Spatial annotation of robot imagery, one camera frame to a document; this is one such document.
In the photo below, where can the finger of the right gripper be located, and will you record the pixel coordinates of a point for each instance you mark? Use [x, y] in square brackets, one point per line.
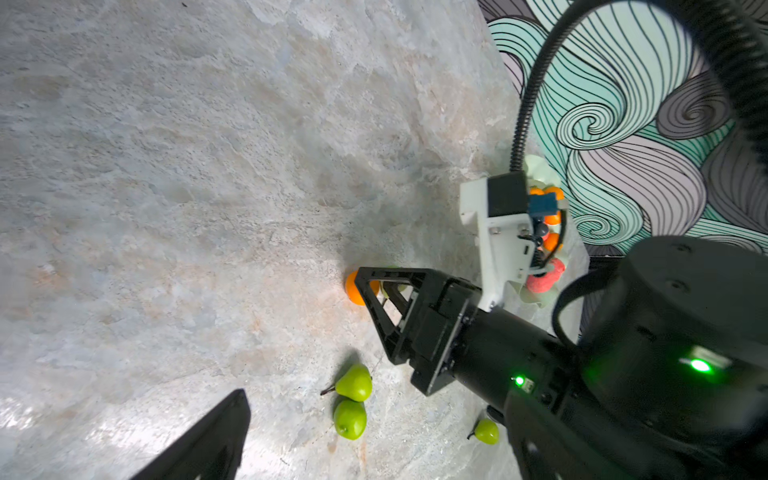
[395, 338]
[415, 277]

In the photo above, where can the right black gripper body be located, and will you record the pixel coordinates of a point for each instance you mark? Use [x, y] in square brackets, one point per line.
[449, 338]

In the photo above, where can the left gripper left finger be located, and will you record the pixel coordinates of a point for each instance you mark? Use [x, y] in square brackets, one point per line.
[211, 449]

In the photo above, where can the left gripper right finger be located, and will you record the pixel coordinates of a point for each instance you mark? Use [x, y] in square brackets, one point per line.
[550, 447]

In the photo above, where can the green fake pear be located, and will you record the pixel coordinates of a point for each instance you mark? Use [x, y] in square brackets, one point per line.
[355, 384]
[486, 431]
[390, 289]
[350, 419]

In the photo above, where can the orange fake kumquat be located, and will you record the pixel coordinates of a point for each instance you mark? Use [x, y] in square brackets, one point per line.
[553, 220]
[551, 241]
[559, 194]
[352, 291]

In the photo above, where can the pink fake peach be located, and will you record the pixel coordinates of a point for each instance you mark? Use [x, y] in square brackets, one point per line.
[542, 283]

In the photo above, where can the light green wavy fruit bowl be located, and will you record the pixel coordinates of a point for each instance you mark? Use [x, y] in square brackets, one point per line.
[540, 176]

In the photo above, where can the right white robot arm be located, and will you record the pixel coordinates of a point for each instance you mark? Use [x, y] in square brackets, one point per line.
[669, 381]

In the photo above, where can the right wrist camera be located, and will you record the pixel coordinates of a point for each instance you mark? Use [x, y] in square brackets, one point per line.
[500, 213]

